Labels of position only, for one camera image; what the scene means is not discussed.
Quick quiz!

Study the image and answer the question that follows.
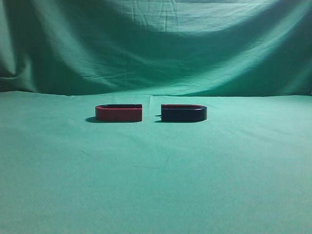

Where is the blue-red horseshoe magnet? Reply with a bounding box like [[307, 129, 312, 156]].
[[161, 104, 207, 122]]

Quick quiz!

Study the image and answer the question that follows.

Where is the left red-blue horseshoe magnet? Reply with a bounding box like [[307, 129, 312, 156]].
[[95, 104, 143, 122]]

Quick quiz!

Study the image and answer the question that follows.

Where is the green cloth backdrop and cover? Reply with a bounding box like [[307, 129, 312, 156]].
[[0, 0, 312, 234]]

